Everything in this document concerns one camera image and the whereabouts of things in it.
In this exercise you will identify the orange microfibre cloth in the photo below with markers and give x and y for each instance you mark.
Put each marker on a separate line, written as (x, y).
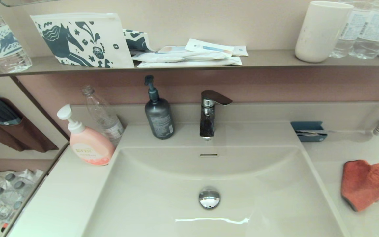
(364, 184)

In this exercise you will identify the chrome faucet lever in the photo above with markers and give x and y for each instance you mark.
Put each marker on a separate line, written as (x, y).
(215, 97)

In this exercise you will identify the white ceramic sink basin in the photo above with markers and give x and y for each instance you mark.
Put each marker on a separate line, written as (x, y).
(258, 184)

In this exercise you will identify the chrome faucet body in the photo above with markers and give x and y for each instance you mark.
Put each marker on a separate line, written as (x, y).
(207, 121)

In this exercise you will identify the blue plastic tray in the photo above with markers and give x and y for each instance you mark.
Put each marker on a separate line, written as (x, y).
(308, 125)

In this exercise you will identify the white label water bottle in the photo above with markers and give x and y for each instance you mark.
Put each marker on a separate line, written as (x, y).
(373, 33)
(354, 29)

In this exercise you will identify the tall white tumbler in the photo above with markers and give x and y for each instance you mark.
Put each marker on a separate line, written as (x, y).
(321, 33)

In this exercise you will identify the chrome drain stopper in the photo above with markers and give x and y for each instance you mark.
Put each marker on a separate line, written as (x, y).
(209, 197)

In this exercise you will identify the small white sachet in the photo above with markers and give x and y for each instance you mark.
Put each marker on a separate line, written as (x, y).
(240, 51)

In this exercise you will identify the white packet blue stripe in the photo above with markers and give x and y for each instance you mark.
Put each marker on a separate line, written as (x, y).
(209, 46)

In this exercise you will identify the dark grey soap dispenser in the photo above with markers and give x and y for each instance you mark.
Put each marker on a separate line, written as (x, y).
(159, 118)

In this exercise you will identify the long white plastic packet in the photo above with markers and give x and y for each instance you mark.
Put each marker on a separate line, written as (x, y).
(176, 57)

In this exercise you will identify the pale pink packet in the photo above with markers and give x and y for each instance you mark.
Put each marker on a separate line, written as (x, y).
(173, 49)

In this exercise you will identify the small blue print pouch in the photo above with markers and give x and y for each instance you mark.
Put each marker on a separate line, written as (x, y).
(138, 41)

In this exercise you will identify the empty clear plastic bottle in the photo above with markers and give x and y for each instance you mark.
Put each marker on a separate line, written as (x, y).
(105, 118)

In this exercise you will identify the pink detergent pump bottle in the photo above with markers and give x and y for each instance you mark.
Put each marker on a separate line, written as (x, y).
(90, 144)

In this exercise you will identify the white horse print pouch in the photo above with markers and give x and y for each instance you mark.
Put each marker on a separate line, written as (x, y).
(77, 39)

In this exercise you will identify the deer print water bottle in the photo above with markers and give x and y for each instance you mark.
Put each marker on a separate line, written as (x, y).
(1, 42)

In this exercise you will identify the brown wall shelf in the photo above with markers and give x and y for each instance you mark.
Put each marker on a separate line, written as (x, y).
(268, 61)

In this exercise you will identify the beige towel rail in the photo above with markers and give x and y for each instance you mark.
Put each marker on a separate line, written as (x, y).
(41, 185)

